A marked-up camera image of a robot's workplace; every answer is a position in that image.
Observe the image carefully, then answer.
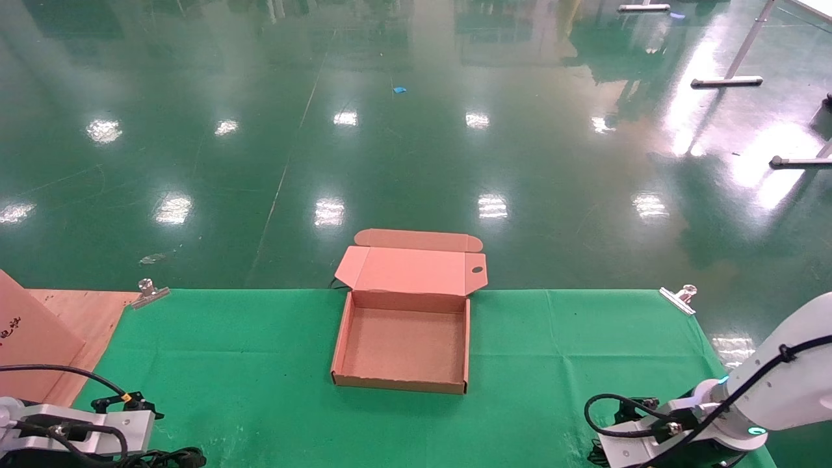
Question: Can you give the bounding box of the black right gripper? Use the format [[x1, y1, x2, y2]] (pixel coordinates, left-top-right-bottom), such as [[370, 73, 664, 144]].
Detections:
[[614, 396, 748, 468]]

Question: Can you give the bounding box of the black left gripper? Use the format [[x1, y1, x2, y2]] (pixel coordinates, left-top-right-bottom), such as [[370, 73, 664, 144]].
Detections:
[[0, 393, 164, 468]]

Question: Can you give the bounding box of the brown cardboard box at left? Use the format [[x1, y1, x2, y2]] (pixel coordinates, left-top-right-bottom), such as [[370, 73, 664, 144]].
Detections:
[[0, 270, 87, 404]]

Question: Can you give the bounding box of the open brown cardboard box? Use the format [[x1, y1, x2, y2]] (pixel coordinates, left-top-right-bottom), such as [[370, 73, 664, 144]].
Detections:
[[330, 228, 488, 395]]

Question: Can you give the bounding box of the plywood board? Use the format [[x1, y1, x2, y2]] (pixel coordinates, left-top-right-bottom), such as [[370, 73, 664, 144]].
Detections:
[[29, 290, 141, 408]]

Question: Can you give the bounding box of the silver metal spring clip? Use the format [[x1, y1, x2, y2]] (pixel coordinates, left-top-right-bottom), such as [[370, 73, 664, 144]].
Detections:
[[659, 284, 698, 317], [130, 278, 171, 309]]

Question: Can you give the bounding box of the green table cloth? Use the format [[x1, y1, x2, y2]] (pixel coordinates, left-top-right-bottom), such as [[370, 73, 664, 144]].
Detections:
[[71, 288, 777, 468]]

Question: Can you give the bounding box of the grey table foot bar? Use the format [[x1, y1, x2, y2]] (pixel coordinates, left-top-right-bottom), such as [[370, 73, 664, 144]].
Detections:
[[770, 140, 832, 169]]

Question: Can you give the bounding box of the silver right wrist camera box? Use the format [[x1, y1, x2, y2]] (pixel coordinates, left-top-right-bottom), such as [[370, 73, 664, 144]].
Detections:
[[597, 416, 699, 468]]

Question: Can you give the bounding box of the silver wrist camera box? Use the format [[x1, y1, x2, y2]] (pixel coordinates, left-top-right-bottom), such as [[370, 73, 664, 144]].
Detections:
[[597, 416, 699, 468], [0, 398, 155, 457]]

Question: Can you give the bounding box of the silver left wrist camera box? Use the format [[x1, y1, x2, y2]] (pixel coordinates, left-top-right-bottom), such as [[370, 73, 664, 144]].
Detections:
[[0, 398, 155, 457]]

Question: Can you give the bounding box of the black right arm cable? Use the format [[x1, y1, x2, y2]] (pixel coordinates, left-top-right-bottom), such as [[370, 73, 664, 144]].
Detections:
[[583, 333, 832, 468]]

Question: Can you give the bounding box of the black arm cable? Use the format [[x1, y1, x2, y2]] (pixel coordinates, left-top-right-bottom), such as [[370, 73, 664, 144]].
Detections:
[[583, 333, 832, 468], [0, 363, 131, 457]]

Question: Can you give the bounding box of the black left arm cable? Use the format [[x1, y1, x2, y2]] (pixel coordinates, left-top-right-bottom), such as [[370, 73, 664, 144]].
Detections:
[[0, 363, 131, 457]]

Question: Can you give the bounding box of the white table frame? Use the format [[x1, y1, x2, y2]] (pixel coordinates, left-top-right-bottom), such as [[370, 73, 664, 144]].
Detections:
[[691, 0, 832, 88]]

